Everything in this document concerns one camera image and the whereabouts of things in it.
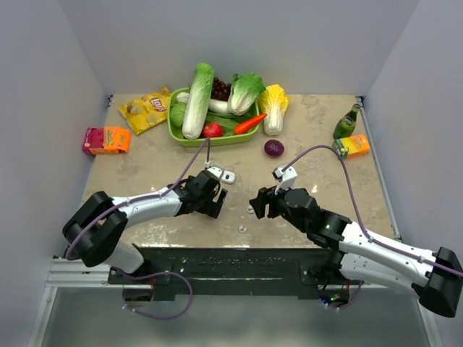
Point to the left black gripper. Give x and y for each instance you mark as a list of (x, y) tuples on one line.
[(212, 207)]

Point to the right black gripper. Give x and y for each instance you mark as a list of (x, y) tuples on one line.
[(265, 196)]

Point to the white gold-rimmed charging case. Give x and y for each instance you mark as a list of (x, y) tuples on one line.
[(228, 177)]

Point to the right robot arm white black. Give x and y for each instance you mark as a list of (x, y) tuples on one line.
[(434, 278)]

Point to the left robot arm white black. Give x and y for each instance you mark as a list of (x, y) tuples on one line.
[(94, 232)]

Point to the purple onion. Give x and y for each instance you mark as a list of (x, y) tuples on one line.
[(274, 148)]

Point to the green plastic tray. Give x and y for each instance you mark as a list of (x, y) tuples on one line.
[(176, 132)]

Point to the red apple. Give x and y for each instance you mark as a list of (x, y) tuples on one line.
[(212, 130)]

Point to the orange carrot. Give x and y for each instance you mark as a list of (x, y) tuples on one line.
[(246, 126)]

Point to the long napa cabbage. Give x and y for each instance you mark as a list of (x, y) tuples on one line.
[(198, 101)]

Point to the green leafy vegetable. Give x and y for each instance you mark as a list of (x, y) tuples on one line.
[(226, 121)]

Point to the green round vegetable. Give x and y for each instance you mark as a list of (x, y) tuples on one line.
[(177, 113)]

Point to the white radish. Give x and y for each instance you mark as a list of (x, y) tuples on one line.
[(216, 106)]

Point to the yellow Lays chips bag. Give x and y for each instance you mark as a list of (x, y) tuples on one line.
[(148, 111)]

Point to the yellow cabbage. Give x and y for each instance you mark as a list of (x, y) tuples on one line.
[(274, 102)]

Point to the dark purple grapes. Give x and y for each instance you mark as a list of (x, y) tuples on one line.
[(220, 90)]

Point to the orange green juice carton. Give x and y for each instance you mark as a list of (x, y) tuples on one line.
[(352, 147)]

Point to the green glass bottle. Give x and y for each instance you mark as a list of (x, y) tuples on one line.
[(346, 125)]

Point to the green lettuce head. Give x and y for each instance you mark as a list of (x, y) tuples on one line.
[(245, 90)]

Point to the pink orange snack box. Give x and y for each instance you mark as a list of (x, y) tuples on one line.
[(106, 140)]

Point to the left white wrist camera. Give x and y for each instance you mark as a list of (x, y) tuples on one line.
[(216, 171)]

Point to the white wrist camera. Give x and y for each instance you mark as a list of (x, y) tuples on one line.
[(285, 175), (216, 171)]

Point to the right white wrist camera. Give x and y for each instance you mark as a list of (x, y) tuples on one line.
[(285, 175)]

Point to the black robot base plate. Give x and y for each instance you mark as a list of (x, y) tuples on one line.
[(302, 272)]

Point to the aluminium frame rail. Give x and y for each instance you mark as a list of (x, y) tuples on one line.
[(74, 274)]

